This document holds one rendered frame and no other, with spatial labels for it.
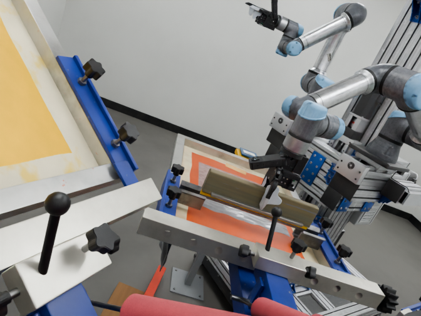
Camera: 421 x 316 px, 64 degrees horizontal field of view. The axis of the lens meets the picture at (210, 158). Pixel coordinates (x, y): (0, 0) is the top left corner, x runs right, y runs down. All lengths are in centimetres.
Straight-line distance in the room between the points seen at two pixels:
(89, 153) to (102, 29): 408
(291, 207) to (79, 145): 68
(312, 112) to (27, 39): 74
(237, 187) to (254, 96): 377
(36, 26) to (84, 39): 399
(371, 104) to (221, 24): 301
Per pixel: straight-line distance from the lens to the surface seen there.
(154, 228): 85
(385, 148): 177
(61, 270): 49
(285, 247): 119
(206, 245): 87
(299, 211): 115
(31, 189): 62
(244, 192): 108
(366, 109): 198
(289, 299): 82
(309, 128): 102
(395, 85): 137
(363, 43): 511
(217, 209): 118
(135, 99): 483
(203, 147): 163
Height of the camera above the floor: 149
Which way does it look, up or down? 19 degrees down
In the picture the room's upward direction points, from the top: 23 degrees clockwise
